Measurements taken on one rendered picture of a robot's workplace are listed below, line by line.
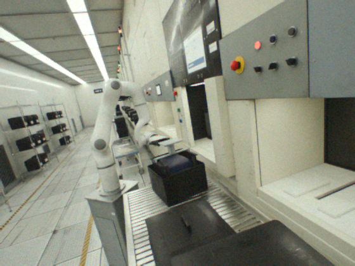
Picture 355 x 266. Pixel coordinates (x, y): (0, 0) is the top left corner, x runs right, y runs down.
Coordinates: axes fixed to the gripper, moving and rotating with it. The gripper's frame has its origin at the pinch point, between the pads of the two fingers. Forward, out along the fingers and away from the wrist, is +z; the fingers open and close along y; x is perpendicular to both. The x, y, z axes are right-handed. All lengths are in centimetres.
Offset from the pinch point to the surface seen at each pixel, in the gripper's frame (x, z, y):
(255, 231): -4, 87, 13
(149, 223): -20, 46, 29
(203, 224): -19, 60, 12
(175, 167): -11.2, 19.8, 2.7
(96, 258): -107, -61, 63
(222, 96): 25, 40, -20
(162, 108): 9, -175, -75
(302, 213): -18, 80, -17
